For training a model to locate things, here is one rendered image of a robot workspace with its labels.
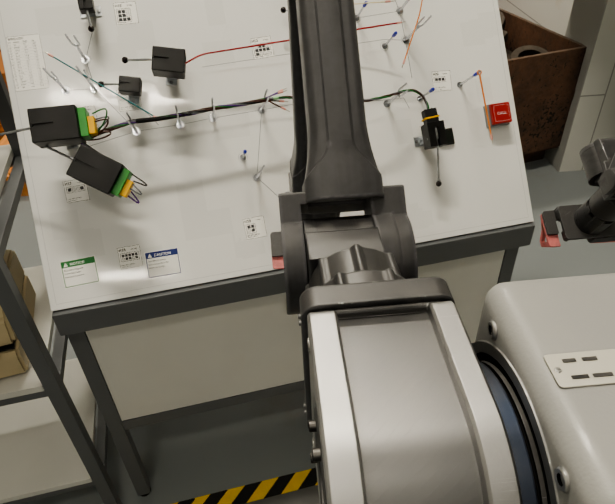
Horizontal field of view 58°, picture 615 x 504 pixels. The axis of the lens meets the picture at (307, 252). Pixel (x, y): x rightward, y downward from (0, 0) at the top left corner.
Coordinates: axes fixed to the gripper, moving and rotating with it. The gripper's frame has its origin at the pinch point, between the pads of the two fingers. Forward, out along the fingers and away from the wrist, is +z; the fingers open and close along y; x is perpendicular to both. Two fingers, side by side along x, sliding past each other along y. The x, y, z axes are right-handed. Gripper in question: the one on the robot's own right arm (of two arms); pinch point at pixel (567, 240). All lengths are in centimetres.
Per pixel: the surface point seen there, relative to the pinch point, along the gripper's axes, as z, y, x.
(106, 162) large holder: -2, 89, -24
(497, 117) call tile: 15.8, -0.2, -39.7
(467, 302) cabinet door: 55, 3, -4
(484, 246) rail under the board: 32.4, 3.6, -12.4
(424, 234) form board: 27.1, 19.8, -14.8
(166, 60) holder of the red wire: -5, 76, -46
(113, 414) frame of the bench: 60, 105, 17
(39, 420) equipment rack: 85, 135, 14
